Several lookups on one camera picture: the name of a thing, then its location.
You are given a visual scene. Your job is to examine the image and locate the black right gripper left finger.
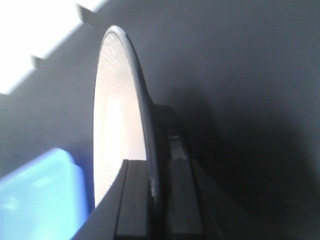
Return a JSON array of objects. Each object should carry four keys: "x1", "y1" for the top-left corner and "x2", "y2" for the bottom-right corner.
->
[{"x1": 115, "y1": 160, "x2": 151, "y2": 240}]

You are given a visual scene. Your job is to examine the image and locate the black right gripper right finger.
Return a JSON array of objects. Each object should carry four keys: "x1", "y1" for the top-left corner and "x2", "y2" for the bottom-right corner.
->
[{"x1": 155, "y1": 104, "x2": 205, "y2": 240}]

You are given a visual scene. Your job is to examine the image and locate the blue plastic tray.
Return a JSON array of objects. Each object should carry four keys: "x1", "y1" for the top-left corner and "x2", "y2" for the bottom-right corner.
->
[{"x1": 0, "y1": 148, "x2": 89, "y2": 240}]

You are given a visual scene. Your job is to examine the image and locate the beige plate with black rim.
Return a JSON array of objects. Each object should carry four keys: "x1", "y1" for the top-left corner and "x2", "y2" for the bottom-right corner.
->
[{"x1": 93, "y1": 25, "x2": 161, "y2": 205}]

